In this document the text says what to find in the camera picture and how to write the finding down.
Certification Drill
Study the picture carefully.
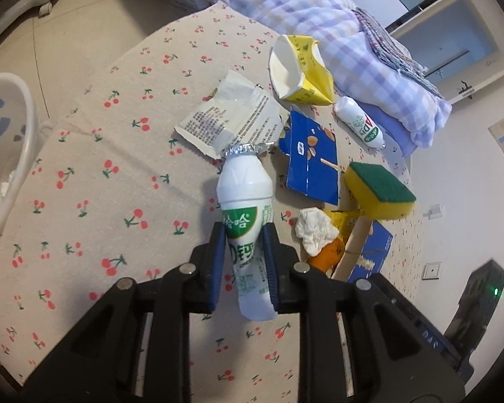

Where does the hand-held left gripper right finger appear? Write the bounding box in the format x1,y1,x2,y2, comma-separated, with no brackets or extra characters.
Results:
262,222,467,403

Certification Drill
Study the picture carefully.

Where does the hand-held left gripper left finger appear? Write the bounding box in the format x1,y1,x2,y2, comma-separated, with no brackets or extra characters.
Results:
23,222,227,403

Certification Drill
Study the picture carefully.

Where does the white tissue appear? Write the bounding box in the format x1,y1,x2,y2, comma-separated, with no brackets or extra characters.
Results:
295,208,340,257

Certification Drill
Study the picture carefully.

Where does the white green-label yogurt bottle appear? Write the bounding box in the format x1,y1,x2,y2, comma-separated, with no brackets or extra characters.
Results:
216,143,280,322

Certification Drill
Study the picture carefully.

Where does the small white red-label bottle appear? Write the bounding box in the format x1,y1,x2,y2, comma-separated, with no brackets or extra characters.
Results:
334,96,386,149

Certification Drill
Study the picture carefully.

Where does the crushed yellow paper carton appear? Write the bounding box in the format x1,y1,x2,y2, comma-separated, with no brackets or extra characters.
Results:
269,34,334,105

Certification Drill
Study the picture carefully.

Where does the white plastic basket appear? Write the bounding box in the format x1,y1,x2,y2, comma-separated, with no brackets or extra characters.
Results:
0,72,57,246

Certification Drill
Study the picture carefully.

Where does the orange peel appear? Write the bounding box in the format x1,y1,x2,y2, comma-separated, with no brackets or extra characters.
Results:
308,237,345,273

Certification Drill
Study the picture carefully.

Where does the yellow plastic wrapper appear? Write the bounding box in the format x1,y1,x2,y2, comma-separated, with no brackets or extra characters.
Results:
323,208,364,240

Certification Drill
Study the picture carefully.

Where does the flattened blue cardboard box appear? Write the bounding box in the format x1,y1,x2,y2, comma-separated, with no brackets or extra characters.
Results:
278,110,341,206

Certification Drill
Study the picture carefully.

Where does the open blue cardboard box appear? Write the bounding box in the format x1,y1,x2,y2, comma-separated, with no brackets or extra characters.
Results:
331,218,394,284

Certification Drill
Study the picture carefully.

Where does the yellow green scouring sponge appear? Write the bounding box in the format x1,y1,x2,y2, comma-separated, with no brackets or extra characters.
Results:
344,161,417,221

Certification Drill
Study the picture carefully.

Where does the white printed snack wrapper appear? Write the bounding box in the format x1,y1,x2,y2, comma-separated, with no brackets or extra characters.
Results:
174,69,286,160

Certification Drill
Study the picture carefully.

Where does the purple bed sheet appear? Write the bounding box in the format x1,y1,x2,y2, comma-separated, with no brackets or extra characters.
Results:
357,101,416,156

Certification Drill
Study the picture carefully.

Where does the folded plaid cloth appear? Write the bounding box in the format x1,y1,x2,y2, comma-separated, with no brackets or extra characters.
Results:
355,7,446,99

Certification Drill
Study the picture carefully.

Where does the purple checked blanket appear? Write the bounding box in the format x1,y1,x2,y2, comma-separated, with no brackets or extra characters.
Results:
155,0,452,148

